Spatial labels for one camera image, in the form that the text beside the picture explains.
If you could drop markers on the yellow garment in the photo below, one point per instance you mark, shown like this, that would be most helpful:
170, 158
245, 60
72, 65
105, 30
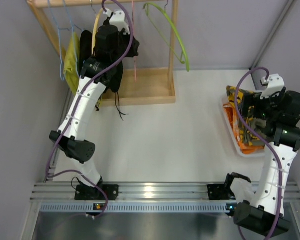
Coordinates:
69, 69

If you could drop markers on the cream wooden hanger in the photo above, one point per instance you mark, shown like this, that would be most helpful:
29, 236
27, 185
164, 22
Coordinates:
95, 29

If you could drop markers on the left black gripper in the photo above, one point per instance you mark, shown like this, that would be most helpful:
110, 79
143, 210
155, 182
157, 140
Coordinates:
129, 46

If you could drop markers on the green plastic hanger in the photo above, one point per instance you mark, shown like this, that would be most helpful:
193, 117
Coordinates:
170, 13

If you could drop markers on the black trousers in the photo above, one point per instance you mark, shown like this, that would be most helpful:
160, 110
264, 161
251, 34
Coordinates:
111, 45

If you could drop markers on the orange white cloth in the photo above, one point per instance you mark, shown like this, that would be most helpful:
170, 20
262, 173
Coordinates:
244, 150

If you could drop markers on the grey slotted cable duct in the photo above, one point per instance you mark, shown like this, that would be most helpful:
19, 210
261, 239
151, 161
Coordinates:
139, 207

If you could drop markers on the wooden clothes rack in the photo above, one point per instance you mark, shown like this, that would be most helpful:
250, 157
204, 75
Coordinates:
154, 86

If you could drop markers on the aluminium mounting rail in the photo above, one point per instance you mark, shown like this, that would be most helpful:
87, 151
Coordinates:
64, 191

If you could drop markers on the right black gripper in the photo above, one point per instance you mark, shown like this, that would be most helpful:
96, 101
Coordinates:
250, 100

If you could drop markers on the white plastic basket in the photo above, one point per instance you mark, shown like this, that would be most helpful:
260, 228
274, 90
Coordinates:
230, 135

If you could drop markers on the pink wire hanger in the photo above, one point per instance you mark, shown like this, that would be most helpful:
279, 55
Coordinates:
133, 27

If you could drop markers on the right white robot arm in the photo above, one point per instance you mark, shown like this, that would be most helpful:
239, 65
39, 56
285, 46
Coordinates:
262, 211

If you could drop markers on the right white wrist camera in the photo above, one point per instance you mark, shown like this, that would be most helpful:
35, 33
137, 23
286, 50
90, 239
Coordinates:
274, 84

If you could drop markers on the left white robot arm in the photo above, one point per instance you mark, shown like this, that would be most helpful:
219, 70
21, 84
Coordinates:
101, 70

